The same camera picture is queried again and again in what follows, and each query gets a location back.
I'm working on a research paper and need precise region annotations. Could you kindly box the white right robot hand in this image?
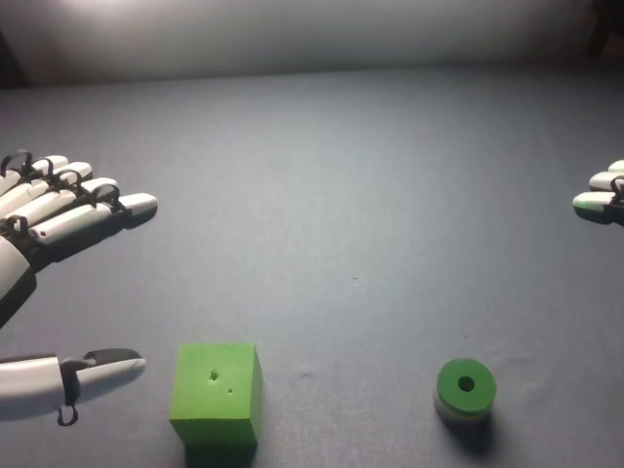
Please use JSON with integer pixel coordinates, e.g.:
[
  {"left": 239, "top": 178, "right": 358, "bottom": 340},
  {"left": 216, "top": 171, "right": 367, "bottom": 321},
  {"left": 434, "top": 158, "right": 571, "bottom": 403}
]
[{"left": 572, "top": 159, "right": 624, "bottom": 226}]

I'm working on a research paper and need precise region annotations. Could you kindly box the grey table cloth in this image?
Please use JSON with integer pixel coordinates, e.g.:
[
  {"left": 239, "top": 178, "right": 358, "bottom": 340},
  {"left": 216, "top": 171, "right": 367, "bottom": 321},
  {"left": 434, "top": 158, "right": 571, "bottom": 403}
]
[{"left": 0, "top": 62, "right": 624, "bottom": 468}]

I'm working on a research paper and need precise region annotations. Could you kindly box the green foam cube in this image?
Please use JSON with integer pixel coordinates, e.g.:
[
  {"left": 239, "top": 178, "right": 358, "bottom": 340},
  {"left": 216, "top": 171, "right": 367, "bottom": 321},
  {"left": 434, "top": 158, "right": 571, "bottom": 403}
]
[{"left": 168, "top": 342, "right": 264, "bottom": 448}]

